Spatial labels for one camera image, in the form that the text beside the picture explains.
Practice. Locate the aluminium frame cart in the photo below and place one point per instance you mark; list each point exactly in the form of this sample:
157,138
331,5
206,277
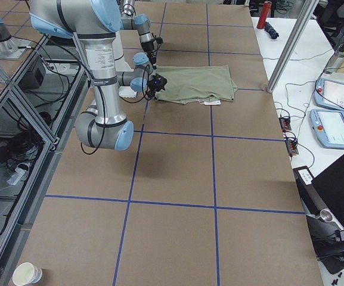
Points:
34,127

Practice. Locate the grey water bottle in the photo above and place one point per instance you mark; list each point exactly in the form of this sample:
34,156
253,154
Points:
336,60

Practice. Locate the black power brick box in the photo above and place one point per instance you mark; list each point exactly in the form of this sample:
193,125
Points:
34,76

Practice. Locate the white paper hang tag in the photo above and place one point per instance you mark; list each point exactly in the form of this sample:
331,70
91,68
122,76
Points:
217,102

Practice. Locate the aluminium frame post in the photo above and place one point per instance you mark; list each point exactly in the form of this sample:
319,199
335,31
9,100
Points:
296,33

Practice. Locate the blue teach pendant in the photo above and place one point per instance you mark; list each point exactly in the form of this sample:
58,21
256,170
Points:
329,94
328,126

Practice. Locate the folded dark blue umbrella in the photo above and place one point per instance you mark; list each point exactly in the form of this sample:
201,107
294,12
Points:
271,31

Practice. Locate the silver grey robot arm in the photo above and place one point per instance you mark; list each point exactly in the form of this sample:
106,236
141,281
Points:
94,26
133,21

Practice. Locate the blue teach pendant near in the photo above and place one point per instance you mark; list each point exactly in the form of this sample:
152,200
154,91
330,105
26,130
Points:
328,126

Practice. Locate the paper cup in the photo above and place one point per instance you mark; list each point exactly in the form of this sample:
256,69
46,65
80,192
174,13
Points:
26,273

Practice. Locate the dark box with white label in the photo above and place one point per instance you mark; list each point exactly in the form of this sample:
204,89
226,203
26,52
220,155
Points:
307,192

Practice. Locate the red cylinder bottle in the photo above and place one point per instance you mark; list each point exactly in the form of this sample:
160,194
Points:
264,14

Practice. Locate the blue teach pendant far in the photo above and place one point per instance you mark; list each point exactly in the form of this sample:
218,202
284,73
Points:
329,94

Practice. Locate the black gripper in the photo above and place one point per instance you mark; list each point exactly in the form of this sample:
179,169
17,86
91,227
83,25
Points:
151,50
154,86

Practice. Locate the olive green long-sleeve shirt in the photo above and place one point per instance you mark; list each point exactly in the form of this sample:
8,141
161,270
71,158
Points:
196,84

